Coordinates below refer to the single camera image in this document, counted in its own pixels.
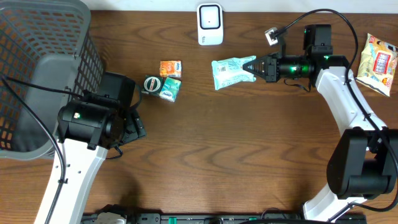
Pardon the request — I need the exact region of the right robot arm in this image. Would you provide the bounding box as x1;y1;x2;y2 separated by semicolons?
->
243;53;397;222

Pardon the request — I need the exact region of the teal small snack packet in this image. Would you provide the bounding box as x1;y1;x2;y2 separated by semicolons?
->
211;55;256;90

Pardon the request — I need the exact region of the large white snack bag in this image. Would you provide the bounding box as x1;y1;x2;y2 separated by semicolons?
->
356;34;397;97

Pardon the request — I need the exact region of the green tissue pack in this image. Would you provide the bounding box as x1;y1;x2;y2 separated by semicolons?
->
159;77;182;102

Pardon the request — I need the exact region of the grey plastic mesh basket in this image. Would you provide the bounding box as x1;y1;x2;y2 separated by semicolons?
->
1;0;104;160

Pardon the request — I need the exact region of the orange tissue pack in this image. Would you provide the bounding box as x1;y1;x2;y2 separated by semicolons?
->
159;60;182;78

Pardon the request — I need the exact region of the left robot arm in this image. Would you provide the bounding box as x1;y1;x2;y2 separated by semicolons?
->
35;93;146;223

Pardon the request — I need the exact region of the dark green round-label box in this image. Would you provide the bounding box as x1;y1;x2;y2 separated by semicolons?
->
141;75;164;96

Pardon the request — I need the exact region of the white barcode scanner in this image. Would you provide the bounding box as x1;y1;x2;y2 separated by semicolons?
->
197;3;224;45

